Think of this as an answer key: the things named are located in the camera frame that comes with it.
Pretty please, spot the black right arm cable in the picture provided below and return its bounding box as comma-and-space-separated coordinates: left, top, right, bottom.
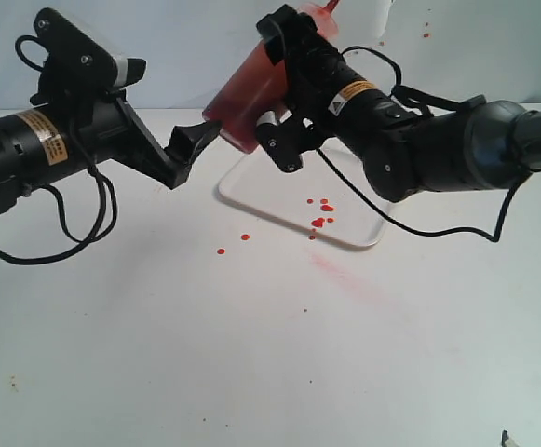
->
314, 44, 536, 244

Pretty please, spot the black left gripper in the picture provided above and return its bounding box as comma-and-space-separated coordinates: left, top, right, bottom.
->
30, 88, 223, 191

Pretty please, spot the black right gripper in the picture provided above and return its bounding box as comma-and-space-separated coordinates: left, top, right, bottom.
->
254, 5, 359, 174

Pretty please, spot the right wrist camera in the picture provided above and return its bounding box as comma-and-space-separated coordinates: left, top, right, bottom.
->
255, 111, 325, 173

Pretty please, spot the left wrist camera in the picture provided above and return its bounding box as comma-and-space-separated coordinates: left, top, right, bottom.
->
30, 7, 146, 106

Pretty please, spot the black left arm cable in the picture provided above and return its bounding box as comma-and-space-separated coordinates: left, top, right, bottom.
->
0, 34, 120, 267

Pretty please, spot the white rectangular plastic tray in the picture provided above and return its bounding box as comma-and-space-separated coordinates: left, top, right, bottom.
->
217, 141, 393, 250

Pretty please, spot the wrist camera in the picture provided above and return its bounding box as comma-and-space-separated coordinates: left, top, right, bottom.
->
255, 111, 325, 173
30, 7, 146, 106

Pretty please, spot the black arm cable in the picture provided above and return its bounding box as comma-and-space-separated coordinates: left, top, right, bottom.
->
0, 34, 120, 267
314, 44, 536, 244

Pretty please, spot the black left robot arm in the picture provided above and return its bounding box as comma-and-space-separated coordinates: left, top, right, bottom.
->
0, 91, 221, 215

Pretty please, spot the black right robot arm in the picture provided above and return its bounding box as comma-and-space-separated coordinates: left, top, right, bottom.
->
255, 6, 541, 202

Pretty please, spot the red sauce squeeze bottle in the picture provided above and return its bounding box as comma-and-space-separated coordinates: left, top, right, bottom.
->
203, 1, 338, 154

